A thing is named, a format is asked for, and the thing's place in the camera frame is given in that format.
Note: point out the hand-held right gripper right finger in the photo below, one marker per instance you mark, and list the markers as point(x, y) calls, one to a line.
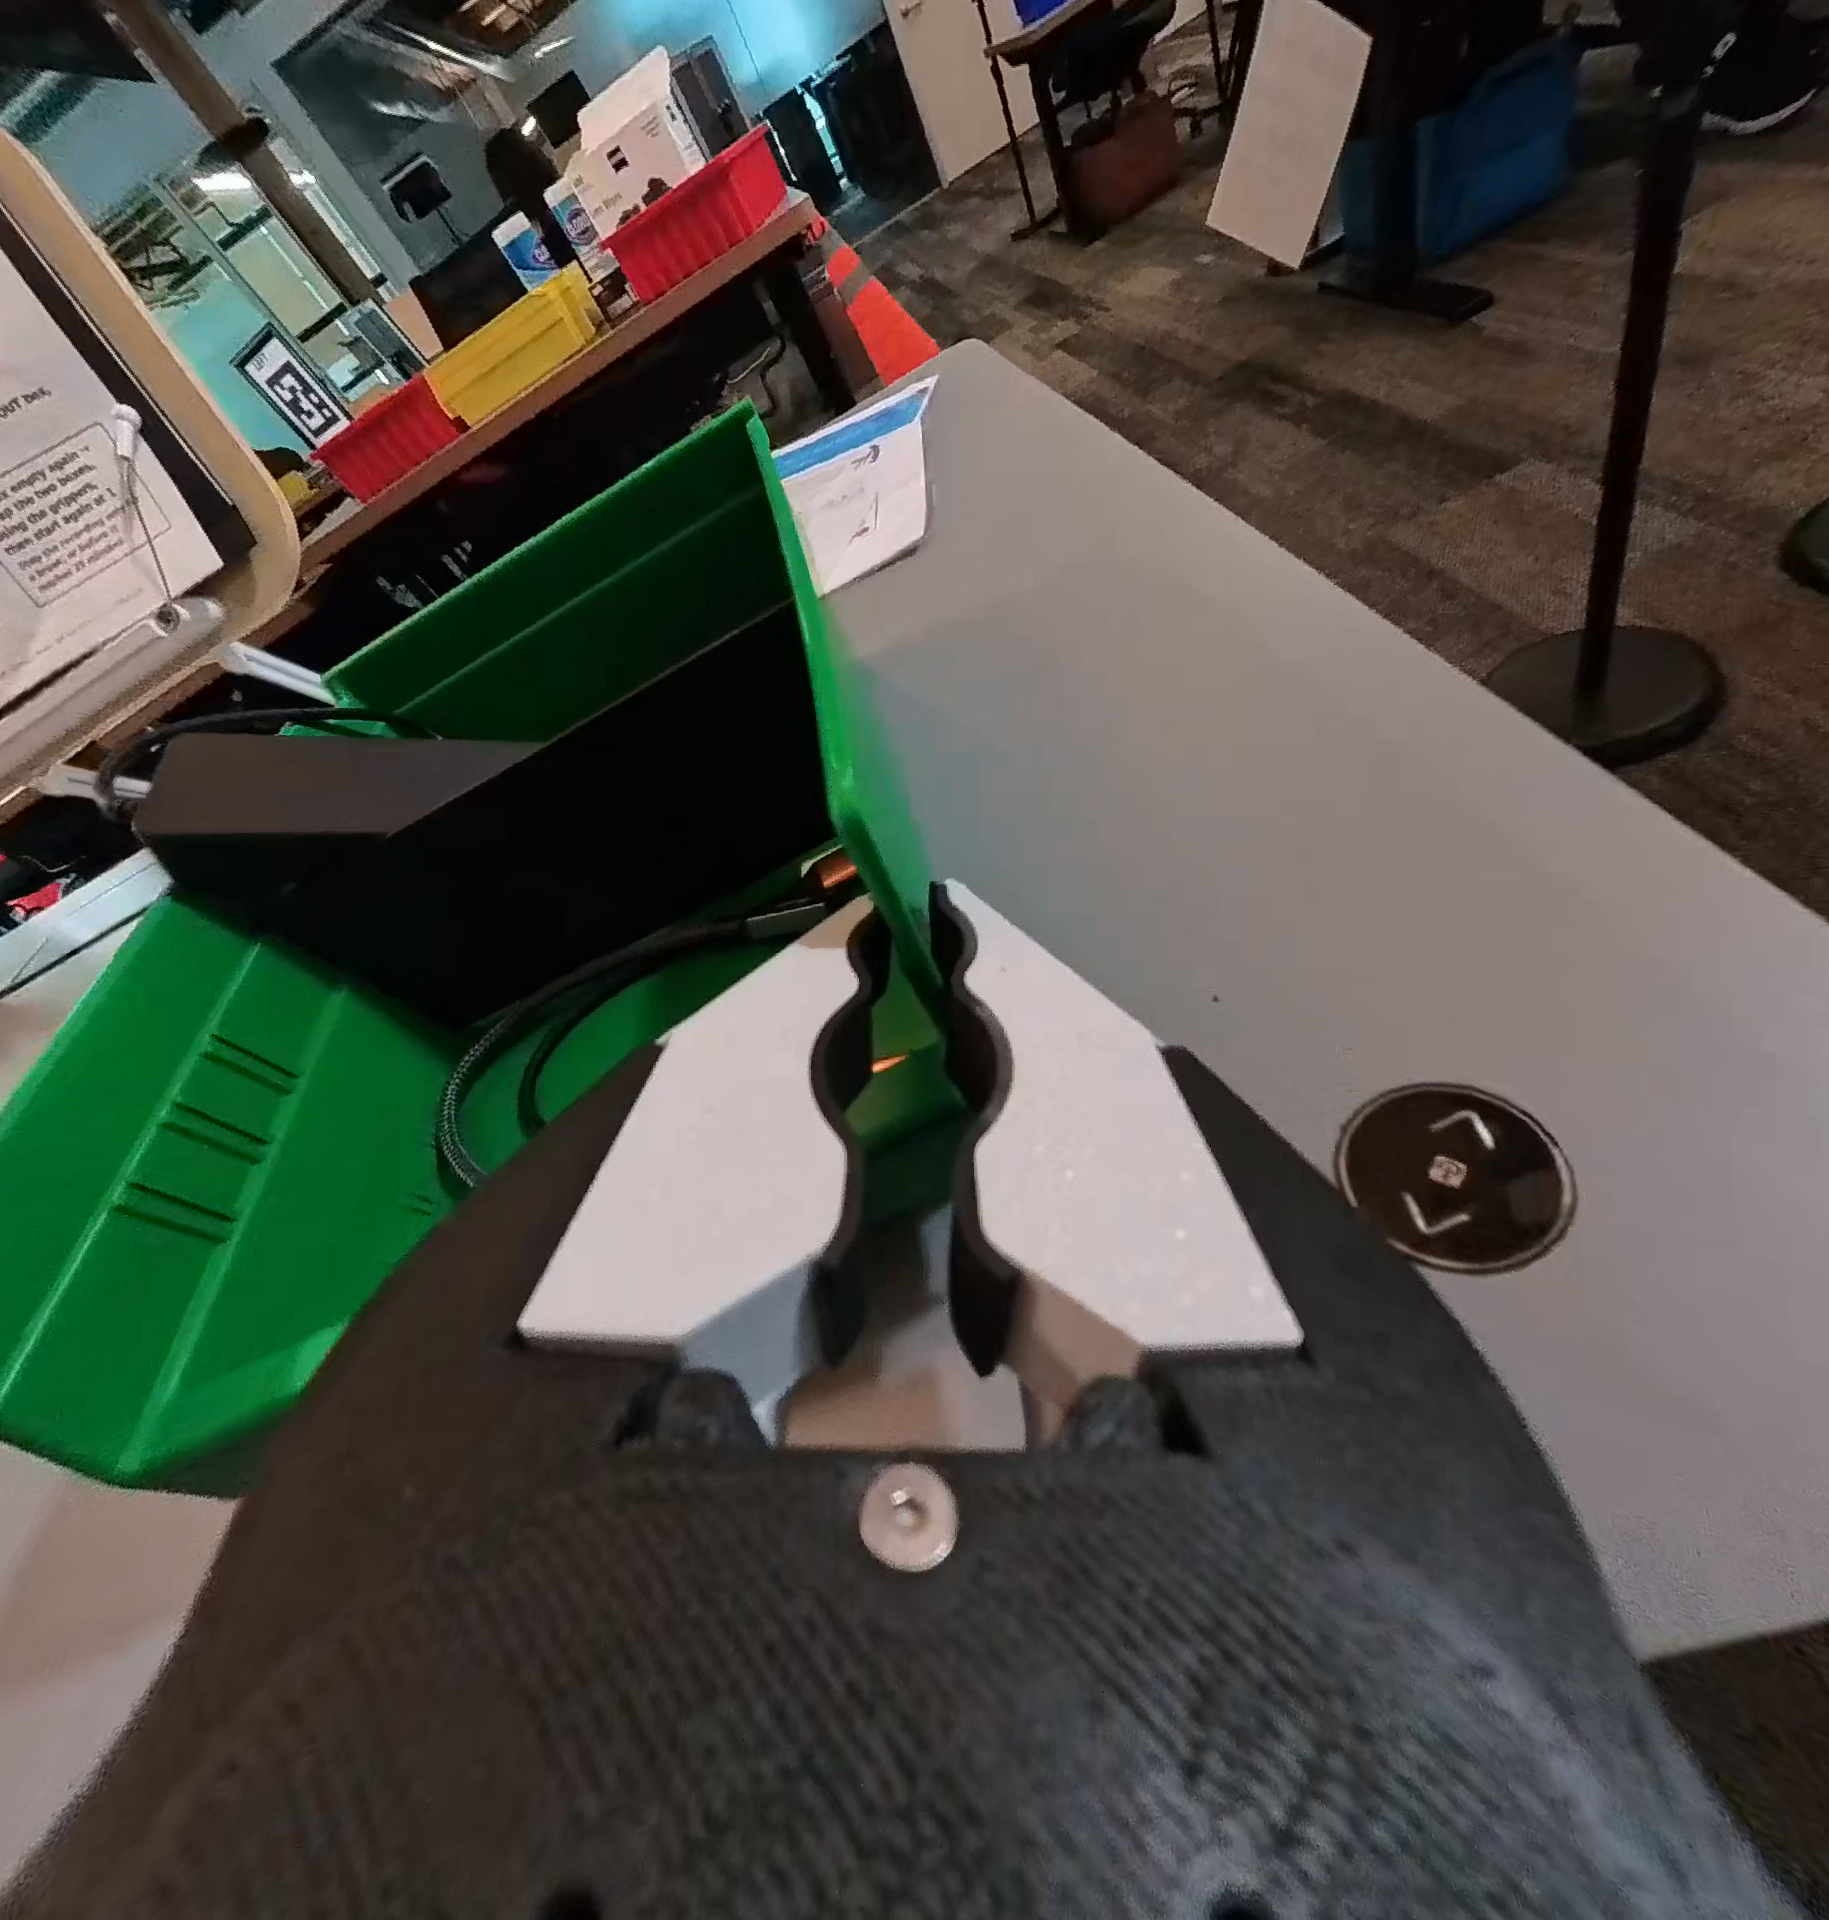
point(1140, 1215)

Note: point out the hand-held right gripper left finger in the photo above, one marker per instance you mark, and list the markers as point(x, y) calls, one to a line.
point(675, 1215)

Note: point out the green plastic bin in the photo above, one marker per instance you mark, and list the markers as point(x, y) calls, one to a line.
point(177, 1200)

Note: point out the round black desk grommet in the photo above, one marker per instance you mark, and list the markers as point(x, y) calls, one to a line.
point(1395, 1140)

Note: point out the grey desk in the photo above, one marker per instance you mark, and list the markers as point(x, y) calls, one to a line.
point(1229, 751)

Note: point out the black divider in bin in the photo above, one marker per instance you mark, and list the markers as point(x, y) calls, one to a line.
point(554, 841)

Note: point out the white stand base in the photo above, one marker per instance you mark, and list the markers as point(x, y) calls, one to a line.
point(276, 678)

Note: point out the printed paper sheets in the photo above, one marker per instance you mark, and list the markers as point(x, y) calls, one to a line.
point(870, 495)

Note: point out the wooden document board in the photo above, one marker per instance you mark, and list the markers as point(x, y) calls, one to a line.
point(262, 540)

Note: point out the small red bin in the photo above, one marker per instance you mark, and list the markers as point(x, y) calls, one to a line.
point(387, 441)

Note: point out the small yellow storage bin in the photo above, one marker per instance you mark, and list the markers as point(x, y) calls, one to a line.
point(517, 352)

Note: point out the black framed marker sign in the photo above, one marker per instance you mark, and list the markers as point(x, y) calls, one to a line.
point(296, 392)

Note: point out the orange traffic cone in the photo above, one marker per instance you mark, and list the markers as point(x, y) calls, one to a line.
point(892, 330)

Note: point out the long wooden table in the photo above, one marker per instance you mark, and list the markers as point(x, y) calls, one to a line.
point(675, 291)

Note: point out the instruction sheet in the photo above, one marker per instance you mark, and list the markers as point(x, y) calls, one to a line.
point(43, 495)

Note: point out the white wipes canister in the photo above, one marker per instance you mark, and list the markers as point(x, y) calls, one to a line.
point(531, 247)

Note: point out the large red bin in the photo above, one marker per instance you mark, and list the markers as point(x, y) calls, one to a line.
point(696, 217)

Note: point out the brown bag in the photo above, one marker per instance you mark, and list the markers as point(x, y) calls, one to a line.
point(1124, 165)

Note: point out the white cardboard box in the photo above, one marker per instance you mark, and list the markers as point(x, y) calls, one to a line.
point(636, 120)

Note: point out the blue crate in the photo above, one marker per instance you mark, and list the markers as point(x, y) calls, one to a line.
point(1469, 165)

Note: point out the white panel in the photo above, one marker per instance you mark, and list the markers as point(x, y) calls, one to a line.
point(1289, 120)

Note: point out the black stanchion post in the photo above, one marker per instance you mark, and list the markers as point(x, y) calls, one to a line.
point(1619, 450)

